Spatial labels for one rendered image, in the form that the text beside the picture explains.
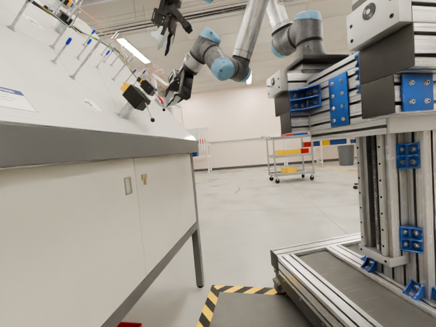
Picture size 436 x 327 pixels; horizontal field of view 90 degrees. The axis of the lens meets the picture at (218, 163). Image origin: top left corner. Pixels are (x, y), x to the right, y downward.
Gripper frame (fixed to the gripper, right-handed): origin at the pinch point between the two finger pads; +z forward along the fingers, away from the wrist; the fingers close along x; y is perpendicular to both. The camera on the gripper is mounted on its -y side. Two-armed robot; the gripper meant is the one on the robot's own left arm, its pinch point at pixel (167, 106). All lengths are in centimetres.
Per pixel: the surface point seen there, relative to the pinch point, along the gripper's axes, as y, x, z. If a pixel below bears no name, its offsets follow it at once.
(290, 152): 166, -364, 84
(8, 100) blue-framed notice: -43, 44, -15
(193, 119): 622, -423, 387
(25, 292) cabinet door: -69, 34, 3
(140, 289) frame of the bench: -67, 4, 24
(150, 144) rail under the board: -28.5, 10.4, -1.1
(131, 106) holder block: -22.6, 20.0, -8.7
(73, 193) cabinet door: -51, 30, -2
